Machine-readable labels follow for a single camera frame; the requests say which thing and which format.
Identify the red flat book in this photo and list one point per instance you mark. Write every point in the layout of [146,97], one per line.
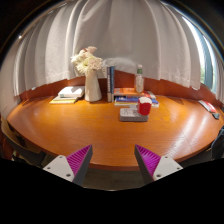
[150,94]

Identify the red and white booklet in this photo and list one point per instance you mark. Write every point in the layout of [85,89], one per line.
[207,106]

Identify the dark chair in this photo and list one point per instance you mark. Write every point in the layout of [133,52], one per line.
[218,145]
[18,143]

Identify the grey standing book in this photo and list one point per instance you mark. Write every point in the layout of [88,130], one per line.
[108,85]

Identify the clear bottle with green cap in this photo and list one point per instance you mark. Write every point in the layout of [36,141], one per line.
[139,81]

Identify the orange flat book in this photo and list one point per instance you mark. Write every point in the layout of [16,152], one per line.
[125,91]

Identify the dark blue standing book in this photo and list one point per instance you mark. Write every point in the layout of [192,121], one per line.
[112,83]

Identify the white curtain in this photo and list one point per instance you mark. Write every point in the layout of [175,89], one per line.
[123,36]

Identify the yellow thin book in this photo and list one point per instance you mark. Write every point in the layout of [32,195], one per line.
[61,100]

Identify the grey power strip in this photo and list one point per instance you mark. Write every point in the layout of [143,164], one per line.
[128,115]

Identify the small dark grey object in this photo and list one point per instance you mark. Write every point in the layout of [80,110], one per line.
[216,116]

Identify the red and white charger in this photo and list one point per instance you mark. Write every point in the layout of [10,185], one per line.
[144,107]

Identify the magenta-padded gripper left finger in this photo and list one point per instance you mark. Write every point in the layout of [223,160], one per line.
[60,166]

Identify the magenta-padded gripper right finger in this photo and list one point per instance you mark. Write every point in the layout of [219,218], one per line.
[166,166]

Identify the white ceramic vase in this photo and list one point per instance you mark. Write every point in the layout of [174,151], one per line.
[92,88]

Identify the white thick book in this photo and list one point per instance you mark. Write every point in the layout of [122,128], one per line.
[71,91]

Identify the blue flat book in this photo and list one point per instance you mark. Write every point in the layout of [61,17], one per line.
[126,99]

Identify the white flat book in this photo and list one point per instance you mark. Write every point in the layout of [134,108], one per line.
[125,104]

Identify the window with blue frame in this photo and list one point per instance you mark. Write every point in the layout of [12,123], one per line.
[205,63]

